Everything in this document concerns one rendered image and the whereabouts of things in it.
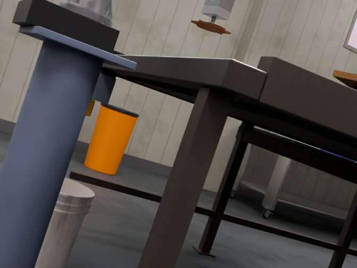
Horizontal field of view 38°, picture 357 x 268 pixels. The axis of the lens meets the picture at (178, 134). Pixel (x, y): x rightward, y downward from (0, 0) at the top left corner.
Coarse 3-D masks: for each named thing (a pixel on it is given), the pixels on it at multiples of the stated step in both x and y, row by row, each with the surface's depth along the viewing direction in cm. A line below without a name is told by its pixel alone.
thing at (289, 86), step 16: (272, 64) 101; (288, 64) 102; (272, 80) 101; (288, 80) 102; (304, 80) 103; (320, 80) 104; (272, 96) 101; (288, 96) 103; (304, 96) 104; (320, 96) 105; (336, 96) 106; (352, 96) 107; (288, 112) 103; (304, 112) 104; (320, 112) 105; (336, 112) 107; (352, 112) 108; (336, 128) 107; (352, 128) 108
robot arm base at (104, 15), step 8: (64, 0) 136; (72, 0) 135; (80, 0) 134; (88, 0) 134; (96, 0) 135; (104, 0) 136; (112, 0) 140; (72, 8) 134; (80, 8) 133; (88, 8) 134; (96, 8) 135; (104, 8) 136; (112, 8) 140; (88, 16) 134; (96, 16) 135; (104, 16) 136; (112, 16) 140; (112, 24) 142
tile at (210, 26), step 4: (192, 20) 183; (200, 20) 177; (200, 24) 182; (204, 24) 179; (208, 24) 177; (212, 24) 175; (216, 24) 175; (204, 28) 187; (208, 28) 184; (212, 28) 181; (216, 28) 178; (220, 28) 176; (224, 28) 177; (216, 32) 187; (220, 32) 184; (224, 32) 181; (228, 32) 181
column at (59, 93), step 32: (32, 32) 127; (64, 64) 133; (96, 64) 138; (128, 64) 135; (32, 96) 135; (64, 96) 134; (32, 128) 134; (64, 128) 136; (32, 160) 134; (64, 160) 139; (0, 192) 136; (32, 192) 135; (0, 224) 135; (32, 224) 137; (0, 256) 135; (32, 256) 141
